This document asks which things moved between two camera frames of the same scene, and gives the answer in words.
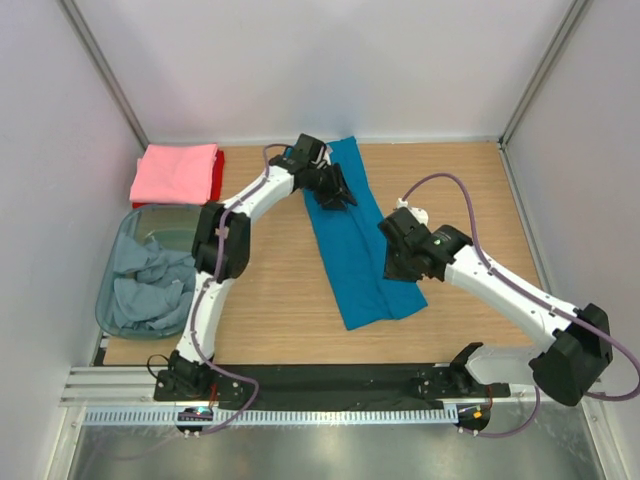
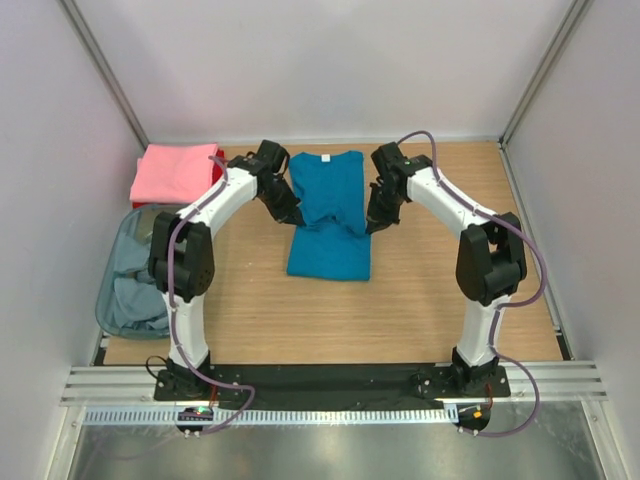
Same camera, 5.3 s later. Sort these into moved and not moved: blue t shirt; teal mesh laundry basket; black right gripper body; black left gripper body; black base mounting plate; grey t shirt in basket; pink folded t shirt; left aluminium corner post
Moved: black right gripper body; blue t shirt; black left gripper body
Not moved: left aluminium corner post; pink folded t shirt; black base mounting plate; teal mesh laundry basket; grey t shirt in basket
